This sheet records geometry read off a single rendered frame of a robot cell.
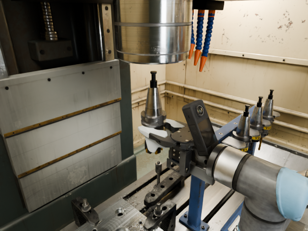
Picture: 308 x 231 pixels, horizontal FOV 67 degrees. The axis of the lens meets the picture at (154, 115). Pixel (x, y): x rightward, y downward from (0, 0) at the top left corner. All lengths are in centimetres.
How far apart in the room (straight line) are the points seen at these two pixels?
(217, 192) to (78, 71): 74
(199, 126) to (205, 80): 121
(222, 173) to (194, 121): 11
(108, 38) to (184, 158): 63
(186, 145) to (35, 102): 55
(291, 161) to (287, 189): 111
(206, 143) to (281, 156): 110
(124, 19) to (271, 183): 38
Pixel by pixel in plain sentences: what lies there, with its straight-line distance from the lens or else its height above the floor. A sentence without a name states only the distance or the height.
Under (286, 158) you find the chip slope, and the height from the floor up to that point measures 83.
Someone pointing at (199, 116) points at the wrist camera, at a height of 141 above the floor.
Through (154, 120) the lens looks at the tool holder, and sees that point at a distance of 54.
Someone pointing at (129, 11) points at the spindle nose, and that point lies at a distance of 45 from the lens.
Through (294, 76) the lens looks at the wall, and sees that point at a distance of 145.
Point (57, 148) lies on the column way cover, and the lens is 97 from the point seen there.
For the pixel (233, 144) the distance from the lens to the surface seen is 78.
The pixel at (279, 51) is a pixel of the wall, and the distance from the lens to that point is 144.
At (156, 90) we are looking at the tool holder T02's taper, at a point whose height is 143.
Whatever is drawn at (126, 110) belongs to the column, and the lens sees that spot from 116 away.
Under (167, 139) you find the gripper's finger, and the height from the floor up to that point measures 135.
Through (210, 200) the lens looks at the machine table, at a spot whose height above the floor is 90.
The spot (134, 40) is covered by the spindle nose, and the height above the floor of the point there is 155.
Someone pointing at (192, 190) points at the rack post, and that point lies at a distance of 82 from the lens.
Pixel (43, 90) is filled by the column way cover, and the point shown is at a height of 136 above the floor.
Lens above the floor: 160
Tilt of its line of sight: 24 degrees down
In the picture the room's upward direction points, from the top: straight up
